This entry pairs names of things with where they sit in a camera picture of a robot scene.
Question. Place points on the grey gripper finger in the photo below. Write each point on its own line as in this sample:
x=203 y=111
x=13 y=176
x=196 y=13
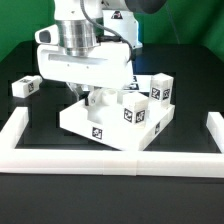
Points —
x=94 y=96
x=76 y=89

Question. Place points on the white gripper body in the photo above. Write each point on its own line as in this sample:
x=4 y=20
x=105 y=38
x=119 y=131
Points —
x=106 y=66

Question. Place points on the white square tabletop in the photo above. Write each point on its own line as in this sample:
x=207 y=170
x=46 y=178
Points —
x=104 y=122

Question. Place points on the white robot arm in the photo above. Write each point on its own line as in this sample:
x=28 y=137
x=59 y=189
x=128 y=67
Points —
x=91 y=43

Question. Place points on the white marker sheet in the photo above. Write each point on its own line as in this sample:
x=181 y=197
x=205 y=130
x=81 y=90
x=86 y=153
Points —
x=140 y=83

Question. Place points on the white U-shaped fence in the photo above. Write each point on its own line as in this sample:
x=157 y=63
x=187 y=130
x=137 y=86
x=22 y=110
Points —
x=95 y=162

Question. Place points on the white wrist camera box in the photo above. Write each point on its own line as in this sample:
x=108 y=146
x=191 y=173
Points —
x=48 y=35

